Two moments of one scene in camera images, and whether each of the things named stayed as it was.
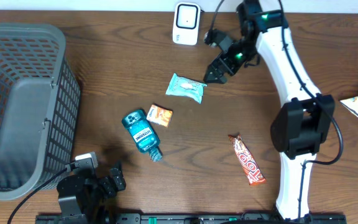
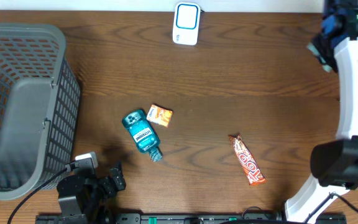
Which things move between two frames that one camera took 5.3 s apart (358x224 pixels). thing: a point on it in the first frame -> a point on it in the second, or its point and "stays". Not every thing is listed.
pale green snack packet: x=183 y=86 -> x=311 y=46
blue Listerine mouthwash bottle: x=143 y=133 stays
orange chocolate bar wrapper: x=250 y=167 stays
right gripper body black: x=238 y=53 -> x=325 y=48
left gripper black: x=117 y=172 stays
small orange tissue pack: x=160 y=115 stays
